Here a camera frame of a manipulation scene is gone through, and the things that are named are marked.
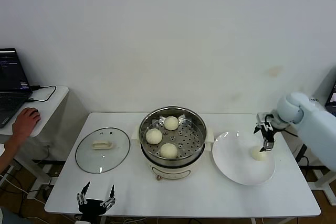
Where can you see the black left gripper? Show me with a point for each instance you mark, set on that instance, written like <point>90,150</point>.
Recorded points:
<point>92,207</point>

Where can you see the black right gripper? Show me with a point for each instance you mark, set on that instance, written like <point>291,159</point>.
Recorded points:
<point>269,130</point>

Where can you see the white steamed baozi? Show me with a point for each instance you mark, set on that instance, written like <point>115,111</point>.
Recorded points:
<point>171,123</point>
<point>168,150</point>
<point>154,136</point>
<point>258,155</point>

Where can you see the round glass pot lid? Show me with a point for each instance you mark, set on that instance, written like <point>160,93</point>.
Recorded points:
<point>103,145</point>

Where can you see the person's bare forearm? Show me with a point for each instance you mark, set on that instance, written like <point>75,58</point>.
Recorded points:
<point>9,155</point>

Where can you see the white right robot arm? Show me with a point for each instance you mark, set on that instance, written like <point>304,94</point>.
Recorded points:
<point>315,129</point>

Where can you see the perforated steel steamer basket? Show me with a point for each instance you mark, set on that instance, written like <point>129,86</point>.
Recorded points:
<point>189,142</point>

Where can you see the person's bare hand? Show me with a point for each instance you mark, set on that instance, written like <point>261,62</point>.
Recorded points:
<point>25,123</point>

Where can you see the round white plate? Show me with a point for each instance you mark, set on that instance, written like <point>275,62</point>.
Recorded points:
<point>236,166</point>

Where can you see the grey floor power strip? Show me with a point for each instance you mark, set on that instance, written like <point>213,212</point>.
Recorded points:
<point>39,193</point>

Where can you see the dark laptop on narrow table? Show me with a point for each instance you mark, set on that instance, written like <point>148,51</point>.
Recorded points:
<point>332,103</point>

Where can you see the blue jeans leg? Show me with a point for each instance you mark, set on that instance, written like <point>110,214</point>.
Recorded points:
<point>6,217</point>

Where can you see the black laptop with lit screen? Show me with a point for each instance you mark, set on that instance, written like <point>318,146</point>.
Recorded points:
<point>10,95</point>

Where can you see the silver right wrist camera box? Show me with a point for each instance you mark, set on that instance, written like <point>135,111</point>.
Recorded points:
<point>261,118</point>

